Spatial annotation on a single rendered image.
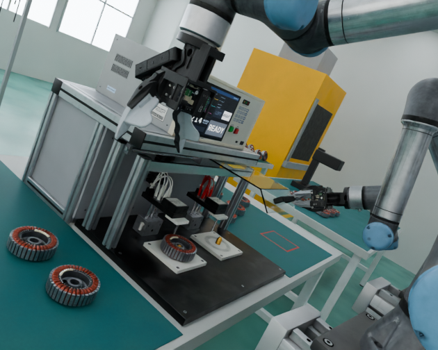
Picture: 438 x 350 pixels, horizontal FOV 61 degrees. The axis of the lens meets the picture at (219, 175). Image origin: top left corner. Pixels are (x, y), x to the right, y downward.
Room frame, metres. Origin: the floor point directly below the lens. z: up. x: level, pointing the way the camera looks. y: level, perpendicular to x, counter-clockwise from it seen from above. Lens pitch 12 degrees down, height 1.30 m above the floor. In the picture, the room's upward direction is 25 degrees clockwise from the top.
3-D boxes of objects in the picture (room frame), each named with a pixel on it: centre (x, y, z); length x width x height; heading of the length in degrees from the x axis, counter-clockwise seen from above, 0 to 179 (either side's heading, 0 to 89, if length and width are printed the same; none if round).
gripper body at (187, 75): (0.64, 0.12, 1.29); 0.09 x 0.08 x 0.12; 52
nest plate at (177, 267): (1.08, 0.02, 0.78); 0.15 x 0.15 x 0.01; 60
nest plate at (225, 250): (1.29, -0.10, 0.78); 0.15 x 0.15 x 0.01; 60
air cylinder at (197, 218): (1.36, 0.02, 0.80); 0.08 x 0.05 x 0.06; 150
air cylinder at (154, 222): (1.15, 0.15, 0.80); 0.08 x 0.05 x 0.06; 150
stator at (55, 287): (0.74, 0.20, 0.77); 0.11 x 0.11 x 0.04
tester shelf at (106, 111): (1.34, 0.24, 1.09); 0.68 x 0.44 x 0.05; 150
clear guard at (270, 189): (1.31, -0.11, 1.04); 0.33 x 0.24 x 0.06; 60
